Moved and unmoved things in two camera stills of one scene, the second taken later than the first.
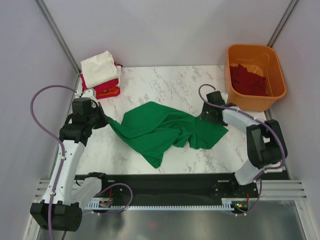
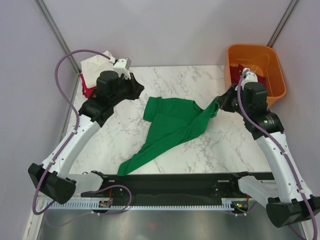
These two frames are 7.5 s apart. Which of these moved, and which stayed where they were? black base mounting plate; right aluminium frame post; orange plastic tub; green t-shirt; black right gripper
Moved: green t-shirt; black right gripper
Stayed: right aluminium frame post; orange plastic tub; black base mounting plate
